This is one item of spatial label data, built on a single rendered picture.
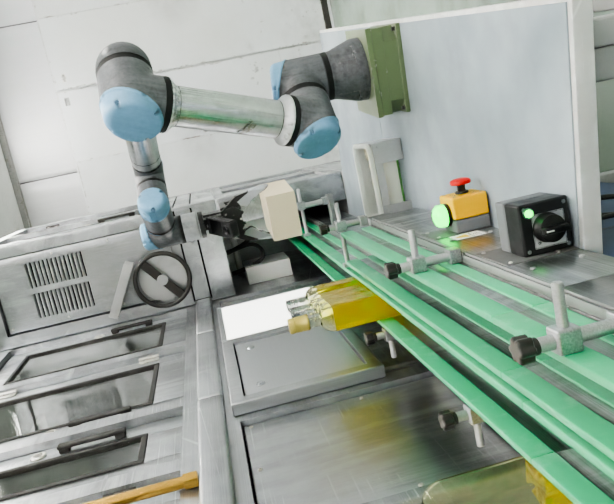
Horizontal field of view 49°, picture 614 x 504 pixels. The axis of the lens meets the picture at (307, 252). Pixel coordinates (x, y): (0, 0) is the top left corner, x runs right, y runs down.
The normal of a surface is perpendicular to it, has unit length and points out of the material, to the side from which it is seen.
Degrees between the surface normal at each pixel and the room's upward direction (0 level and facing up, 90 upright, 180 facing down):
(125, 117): 83
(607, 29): 90
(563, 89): 0
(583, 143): 90
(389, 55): 90
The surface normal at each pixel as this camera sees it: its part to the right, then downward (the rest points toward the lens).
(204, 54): 0.17, 0.15
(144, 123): 0.14, 0.81
